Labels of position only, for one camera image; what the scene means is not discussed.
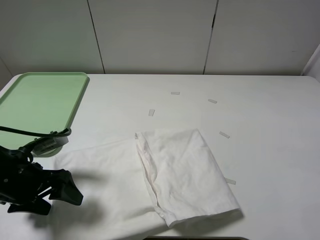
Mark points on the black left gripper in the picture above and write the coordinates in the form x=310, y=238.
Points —
x=22, y=181

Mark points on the white short sleeve shirt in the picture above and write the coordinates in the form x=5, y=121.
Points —
x=132, y=187

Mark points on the green plastic tray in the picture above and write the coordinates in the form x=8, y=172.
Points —
x=43, y=102

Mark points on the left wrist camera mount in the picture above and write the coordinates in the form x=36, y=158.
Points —
x=46, y=147

